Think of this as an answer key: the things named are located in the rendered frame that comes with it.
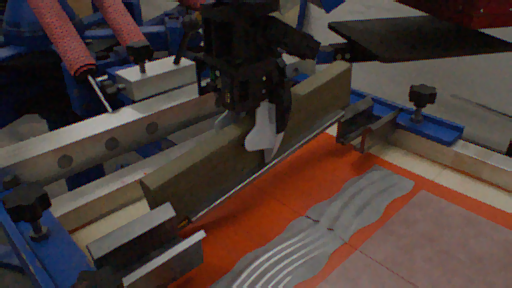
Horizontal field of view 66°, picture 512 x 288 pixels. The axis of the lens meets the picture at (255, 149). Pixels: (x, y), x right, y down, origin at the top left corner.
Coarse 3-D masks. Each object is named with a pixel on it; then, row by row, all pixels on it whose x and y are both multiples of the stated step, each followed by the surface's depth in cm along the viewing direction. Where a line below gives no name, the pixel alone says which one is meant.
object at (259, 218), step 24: (240, 192) 58; (264, 192) 58; (216, 216) 53; (240, 216) 54; (264, 216) 54; (288, 216) 54; (216, 240) 50; (240, 240) 50; (264, 240) 50; (216, 264) 46; (336, 264) 46; (360, 264) 46
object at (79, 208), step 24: (192, 144) 63; (408, 144) 67; (432, 144) 64; (456, 144) 63; (144, 168) 57; (456, 168) 62; (480, 168) 59; (504, 168) 57; (72, 192) 52; (96, 192) 52; (120, 192) 54; (72, 216) 50; (96, 216) 52
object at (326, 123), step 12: (324, 120) 60; (336, 120) 61; (312, 132) 58; (288, 144) 57; (300, 144) 57; (276, 156) 55; (288, 156) 56; (252, 168) 53; (264, 168) 53; (240, 180) 52; (252, 180) 52; (228, 192) 50; (204, 204) 49; (216, 204) 49; (192, 216) 48; (204, 216) 49
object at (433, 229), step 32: (288, 160) 65; (320, 160) 65; (352, 160) 65; (384, 160) 65; (288, 192) 58; (320, 192) 58; (416, 192) 58; (448, 192) 58; (384, 224) 52; (416, 224) 52; (448, 224) 52; (480, 224) 52; (384, 256) 47; (416, 256) 47; (448, 256) 47; (480, 256) 47
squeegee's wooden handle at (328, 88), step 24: (336, 72) 58; (312, 96) 56; (336, 96) 60; (240, 120) 51; (312, 120) 59; (216, 144) 48; (240, 144) 50; (168, 168) 45; (192, 168) 46; (216, 168) 48; (240, 168) 52; (144, 192) 45; (168, 192) 45; (192, 192) 47; (216, 192) 50
